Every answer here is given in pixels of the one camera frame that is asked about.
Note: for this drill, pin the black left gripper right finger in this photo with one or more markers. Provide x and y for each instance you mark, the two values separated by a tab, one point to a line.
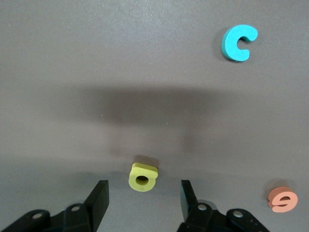
207	220

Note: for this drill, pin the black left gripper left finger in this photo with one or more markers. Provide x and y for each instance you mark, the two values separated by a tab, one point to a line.
79	217

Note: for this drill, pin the yellow foam letter a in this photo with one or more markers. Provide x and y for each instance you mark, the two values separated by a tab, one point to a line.
135	174

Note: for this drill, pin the teal foam letter c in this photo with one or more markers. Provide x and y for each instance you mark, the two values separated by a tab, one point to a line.
229	46

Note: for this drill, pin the orange foam letter e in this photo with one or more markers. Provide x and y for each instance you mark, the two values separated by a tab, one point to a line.
275	194

